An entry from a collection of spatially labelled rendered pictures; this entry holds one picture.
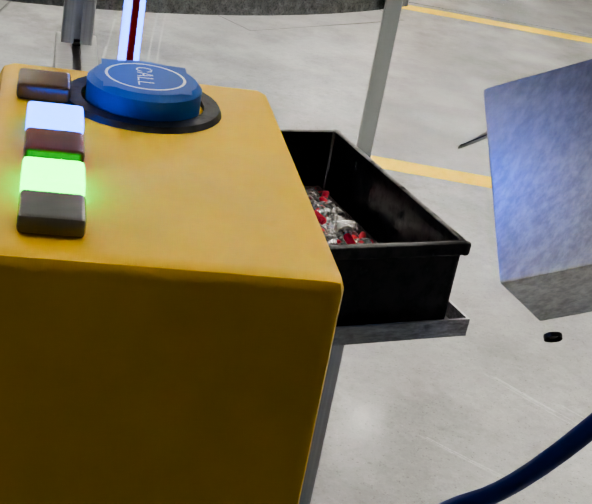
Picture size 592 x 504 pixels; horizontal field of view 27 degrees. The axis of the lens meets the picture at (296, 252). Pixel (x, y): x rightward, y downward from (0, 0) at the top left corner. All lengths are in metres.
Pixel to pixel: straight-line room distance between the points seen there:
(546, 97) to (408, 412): 1.66
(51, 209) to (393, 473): 1.89
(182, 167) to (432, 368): 2.17
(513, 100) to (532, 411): 1.77
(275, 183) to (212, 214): 0.04
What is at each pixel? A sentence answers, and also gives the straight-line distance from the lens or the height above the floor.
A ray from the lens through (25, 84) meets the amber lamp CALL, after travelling 0.43.
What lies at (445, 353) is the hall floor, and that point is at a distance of 2.62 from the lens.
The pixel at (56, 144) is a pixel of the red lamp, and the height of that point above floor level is 1.08.
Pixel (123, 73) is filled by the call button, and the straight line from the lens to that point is 0.44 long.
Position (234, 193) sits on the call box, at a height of 1.07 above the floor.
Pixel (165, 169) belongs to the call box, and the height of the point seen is 1.07.
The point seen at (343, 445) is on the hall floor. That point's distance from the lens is 2.24.
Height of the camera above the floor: 1.22
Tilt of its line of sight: 25 degrees down
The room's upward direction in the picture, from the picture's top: 11 degrees clockwise
